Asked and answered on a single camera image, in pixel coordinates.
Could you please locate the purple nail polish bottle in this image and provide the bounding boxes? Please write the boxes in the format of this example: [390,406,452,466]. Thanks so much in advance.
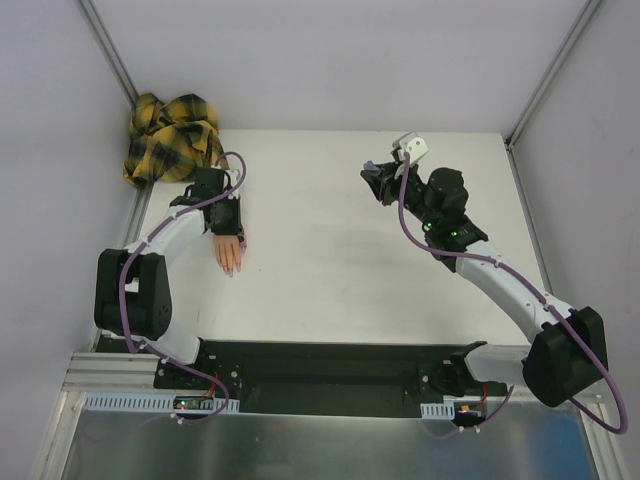
[363,161,379,172]

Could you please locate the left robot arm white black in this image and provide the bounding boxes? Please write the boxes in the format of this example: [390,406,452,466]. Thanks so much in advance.
[94,167,246,389]

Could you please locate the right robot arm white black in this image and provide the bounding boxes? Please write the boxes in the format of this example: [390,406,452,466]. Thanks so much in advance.
[360,162,608,407]

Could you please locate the mannequin hand with long nails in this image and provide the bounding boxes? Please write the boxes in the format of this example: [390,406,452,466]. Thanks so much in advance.
[213,235,246,277]

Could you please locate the yellow plaid shirt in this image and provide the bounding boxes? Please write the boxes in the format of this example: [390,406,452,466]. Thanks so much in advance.
[123,92,223,189]

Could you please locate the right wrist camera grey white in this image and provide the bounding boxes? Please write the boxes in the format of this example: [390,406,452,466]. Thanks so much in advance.
[391,132,429,178]

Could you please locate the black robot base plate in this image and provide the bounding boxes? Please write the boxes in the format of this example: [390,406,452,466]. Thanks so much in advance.
[153,340,507,418]

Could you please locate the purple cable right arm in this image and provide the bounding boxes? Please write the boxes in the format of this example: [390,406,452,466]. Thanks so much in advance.
[397,152,629,435]

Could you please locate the aluminium corner post left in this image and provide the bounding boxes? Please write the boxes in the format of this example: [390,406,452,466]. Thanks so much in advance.
[75,0,139,109]

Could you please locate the aluminium corner post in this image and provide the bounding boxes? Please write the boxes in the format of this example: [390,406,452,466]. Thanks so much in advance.
[75,0,139,109]
[504,0,606,151]

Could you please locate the white slotted cable duct left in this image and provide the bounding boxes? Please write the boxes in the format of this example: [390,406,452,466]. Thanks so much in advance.
[84,392,240,416]

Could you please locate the white slotted cable duct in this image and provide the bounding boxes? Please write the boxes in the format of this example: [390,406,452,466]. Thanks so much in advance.
[420,401,456,421]
[84,392,240,416]

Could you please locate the white slotted cable duct right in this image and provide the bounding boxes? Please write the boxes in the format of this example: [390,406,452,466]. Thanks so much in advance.
[420,401,456,421]

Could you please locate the aluminium corner post right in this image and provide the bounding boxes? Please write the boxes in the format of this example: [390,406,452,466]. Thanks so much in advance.
[504,0,606,151]

